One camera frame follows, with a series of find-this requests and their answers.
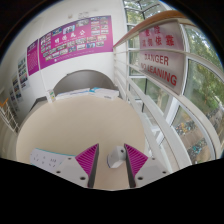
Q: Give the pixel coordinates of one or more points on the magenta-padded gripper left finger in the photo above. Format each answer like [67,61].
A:
[71,170]

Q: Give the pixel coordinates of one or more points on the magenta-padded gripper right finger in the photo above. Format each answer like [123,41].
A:
[150,170]

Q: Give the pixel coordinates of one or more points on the white railing with wooden handrail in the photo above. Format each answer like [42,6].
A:
[156,110]

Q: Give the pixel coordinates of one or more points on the flat white book stack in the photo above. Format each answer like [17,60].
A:
[71,94]

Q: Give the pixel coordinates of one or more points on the small white and green box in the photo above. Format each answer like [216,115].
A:
[51,96]

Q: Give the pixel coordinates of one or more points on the small white stair railing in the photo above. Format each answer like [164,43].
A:
[9,116]

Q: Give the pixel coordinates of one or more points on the white and blue flat box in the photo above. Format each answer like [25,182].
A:
[105,93]

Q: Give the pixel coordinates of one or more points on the grey curved-back chair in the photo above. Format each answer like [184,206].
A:
[83,80]

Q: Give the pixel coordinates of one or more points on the white photo display board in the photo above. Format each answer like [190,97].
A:
[15,88]
[23,73]

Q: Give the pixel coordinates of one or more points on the white danger sign red lettering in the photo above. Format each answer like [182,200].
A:
[163,56]

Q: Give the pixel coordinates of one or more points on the narrow magenta text poster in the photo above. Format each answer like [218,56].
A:
[33,58]

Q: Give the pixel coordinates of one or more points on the large magenta photo poster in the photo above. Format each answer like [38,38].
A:
[75,41]

